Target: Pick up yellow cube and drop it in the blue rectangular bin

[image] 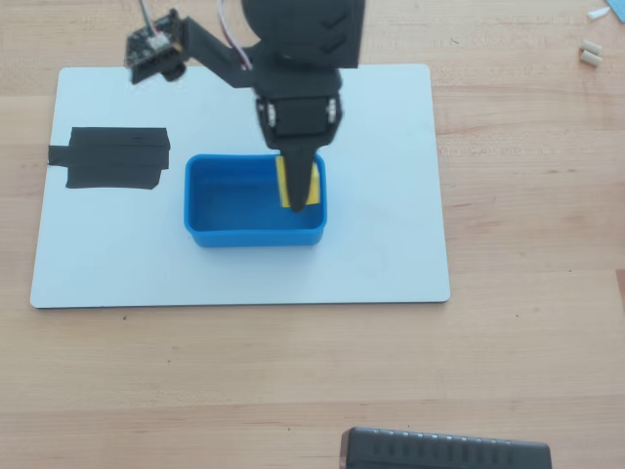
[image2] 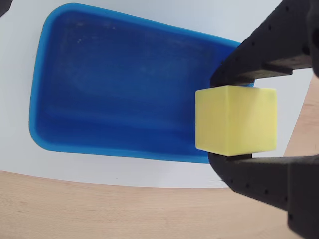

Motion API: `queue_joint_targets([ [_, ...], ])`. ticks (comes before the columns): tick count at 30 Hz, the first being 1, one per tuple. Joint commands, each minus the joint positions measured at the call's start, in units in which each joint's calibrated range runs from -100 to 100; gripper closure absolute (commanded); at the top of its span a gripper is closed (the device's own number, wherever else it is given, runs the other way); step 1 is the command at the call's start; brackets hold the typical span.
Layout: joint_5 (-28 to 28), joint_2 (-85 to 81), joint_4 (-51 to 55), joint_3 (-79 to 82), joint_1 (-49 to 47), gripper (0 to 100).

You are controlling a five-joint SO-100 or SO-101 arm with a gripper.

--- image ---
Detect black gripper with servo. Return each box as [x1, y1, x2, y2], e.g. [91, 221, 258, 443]
[252, 62, 345, 215]

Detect yellow cube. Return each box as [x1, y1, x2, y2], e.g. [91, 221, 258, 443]
[274, 155, 321, 209]

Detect blue rectangular bin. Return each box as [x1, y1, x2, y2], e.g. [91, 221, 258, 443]
[183, 152, 327, 249]

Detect white rectangular board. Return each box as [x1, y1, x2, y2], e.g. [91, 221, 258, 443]
[29, 64, 451, 310]

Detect black tape patch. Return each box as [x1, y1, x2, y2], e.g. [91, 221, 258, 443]
[48, 127, 172, 191]

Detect black ribbed device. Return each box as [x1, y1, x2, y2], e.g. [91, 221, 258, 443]
[339, 426, 553, 469]

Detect white and red cable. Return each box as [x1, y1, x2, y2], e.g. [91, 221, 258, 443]
[217, 0, 254, 71]

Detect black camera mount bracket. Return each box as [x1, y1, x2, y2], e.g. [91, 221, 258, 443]
[178, 16, 258, 91]

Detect small camera circuit board module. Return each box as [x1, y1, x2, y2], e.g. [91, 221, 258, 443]
[125, 8, 188, 86]

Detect thin grey camera cable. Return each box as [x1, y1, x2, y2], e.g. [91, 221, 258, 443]
[138, 0, 158, 31]

